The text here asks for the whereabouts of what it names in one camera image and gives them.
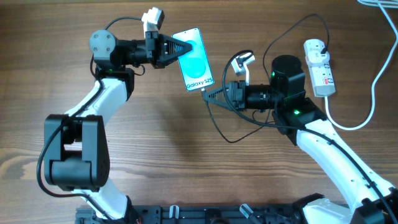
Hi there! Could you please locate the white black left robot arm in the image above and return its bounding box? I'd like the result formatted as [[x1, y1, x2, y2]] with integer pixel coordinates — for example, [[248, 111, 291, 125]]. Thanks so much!
[[36, 29, 193, 223]]

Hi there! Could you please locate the white power strip cord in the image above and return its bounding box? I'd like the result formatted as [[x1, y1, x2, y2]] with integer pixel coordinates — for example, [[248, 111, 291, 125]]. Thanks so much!
[[324, 0, 398, 131]]

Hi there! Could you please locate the white power strip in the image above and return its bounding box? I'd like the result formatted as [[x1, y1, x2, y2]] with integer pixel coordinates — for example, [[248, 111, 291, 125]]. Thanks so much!
[[307, 62, 336, 98]]

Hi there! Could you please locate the white charger plug adapter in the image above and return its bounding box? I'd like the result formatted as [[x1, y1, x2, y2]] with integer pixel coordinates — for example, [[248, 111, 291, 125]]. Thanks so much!
[[303, 39, 330, 67]]

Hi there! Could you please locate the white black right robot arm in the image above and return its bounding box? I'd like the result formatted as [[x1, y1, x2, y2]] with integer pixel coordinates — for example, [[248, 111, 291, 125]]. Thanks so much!
[[202, 55, 397, 223]]

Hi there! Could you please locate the black USB charging cable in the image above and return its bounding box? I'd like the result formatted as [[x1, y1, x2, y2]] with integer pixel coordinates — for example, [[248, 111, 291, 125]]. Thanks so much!
[[200, 13, 331, 144]]

